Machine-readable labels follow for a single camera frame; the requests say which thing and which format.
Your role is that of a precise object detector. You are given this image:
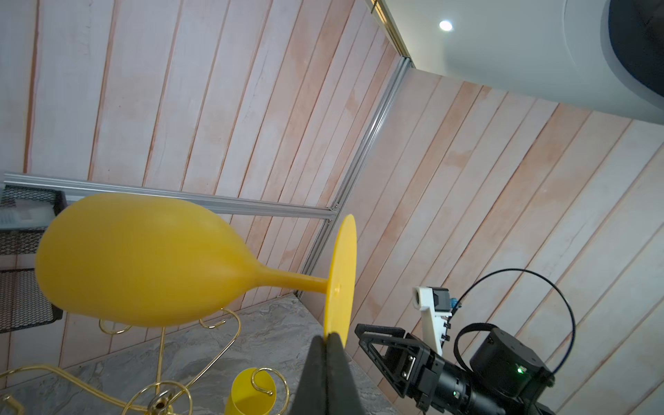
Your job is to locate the amber yellow wine glass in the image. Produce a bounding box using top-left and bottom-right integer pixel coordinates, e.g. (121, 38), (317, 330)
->
(35, 194), (357, 340)

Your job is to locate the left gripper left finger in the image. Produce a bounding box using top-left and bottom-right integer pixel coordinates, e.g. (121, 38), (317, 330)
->
(290, 336), (327, 415)

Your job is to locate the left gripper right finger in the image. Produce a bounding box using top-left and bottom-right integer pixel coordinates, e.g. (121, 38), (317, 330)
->
(326, 333), (365, 415)

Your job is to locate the gold wire wine glass rack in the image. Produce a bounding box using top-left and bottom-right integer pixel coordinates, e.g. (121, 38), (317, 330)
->
(1, 309), (292, 414)

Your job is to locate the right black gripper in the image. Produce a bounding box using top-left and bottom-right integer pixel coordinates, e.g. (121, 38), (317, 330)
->
(354, 323), (444, 410)

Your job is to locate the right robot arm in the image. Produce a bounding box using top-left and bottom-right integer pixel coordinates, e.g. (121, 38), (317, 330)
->
(354, 323), (554, 414)

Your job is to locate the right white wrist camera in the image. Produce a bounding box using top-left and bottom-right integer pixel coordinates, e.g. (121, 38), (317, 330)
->
(413, 286), (458, 356)

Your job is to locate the aluminium frame rail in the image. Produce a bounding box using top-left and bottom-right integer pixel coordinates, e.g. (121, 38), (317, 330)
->
(1, 56), (413, 274)

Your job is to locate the black mesh wall basket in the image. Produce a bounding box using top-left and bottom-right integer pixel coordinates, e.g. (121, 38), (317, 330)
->
(1, 185), (67, 334)

